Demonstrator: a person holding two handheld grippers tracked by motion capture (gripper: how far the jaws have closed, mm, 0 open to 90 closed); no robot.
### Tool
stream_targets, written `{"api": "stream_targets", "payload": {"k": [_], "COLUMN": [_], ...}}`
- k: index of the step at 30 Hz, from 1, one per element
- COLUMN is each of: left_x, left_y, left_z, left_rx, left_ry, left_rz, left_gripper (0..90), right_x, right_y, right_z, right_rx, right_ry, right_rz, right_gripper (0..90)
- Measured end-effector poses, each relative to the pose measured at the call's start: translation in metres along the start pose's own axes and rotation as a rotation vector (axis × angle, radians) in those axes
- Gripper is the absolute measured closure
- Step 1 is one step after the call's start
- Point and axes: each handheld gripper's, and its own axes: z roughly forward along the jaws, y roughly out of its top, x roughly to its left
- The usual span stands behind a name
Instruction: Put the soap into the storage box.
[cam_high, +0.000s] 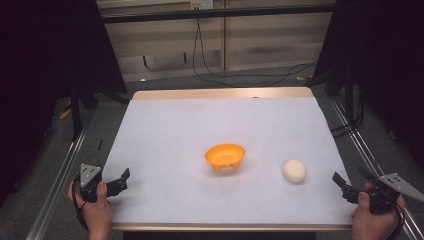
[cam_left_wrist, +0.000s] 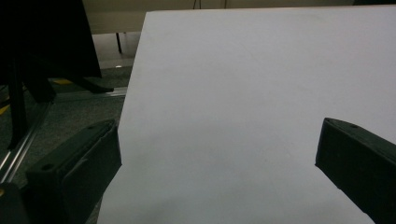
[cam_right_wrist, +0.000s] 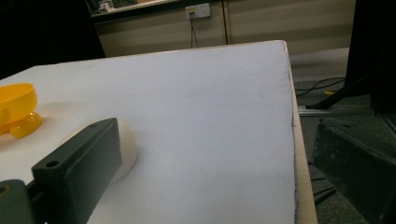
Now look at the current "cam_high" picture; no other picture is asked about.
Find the black metal stand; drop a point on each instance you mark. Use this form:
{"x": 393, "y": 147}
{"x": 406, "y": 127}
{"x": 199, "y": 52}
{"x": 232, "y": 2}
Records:
{"x": 350, "y": 100}
{"x": 76, "y": 113}

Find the white table cover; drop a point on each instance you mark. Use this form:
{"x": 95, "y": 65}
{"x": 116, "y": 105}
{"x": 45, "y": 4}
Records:
{"x": 200, "y": 126}

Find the orange plastic bowl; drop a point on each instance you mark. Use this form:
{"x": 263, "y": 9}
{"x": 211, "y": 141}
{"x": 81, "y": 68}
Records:
{"x": 225, "y": 156}

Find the person's left hand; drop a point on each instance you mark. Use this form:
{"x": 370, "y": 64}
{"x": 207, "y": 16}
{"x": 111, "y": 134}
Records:
{"x": 95, "y": 213}

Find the white steamed bun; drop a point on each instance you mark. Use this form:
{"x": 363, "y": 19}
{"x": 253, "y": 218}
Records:
{"x": 294, "y": 170}

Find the yellow floor tape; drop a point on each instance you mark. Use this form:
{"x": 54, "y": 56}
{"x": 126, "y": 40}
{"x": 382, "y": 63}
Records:
{"x": 65, "y": 114}
{"x": 301, "y": 78}

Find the white wall socket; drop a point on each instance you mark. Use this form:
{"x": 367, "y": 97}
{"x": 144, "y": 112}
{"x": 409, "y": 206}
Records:
{"x": 201, "y": 4}

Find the metal floor rail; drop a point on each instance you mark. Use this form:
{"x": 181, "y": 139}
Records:
{"x": 363, "y": 150}
{"x": 56, "y": 186}

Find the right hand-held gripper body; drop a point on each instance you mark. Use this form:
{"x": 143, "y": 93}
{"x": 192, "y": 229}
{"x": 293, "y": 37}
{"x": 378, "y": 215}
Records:
{"x": 386, "y": 193}

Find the black horizontal bar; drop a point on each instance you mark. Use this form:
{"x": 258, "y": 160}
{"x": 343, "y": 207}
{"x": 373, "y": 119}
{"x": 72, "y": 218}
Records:
{"x": 216, "y": 14}

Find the small black floor piece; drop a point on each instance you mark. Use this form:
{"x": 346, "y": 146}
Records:
{"x": 100, "y": 144}

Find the person's right hand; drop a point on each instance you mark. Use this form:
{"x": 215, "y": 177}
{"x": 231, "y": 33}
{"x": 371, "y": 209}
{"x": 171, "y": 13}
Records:
{"x": 371, "y": 223}

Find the black curtain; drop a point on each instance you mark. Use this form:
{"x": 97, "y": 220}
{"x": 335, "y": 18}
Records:
{"x": 43, "y": 66}
{"x": 383, "y": 60}

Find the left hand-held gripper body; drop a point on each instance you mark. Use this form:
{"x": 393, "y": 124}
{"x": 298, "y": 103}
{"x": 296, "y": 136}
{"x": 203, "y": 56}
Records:
{"x": 89, "y": 182}

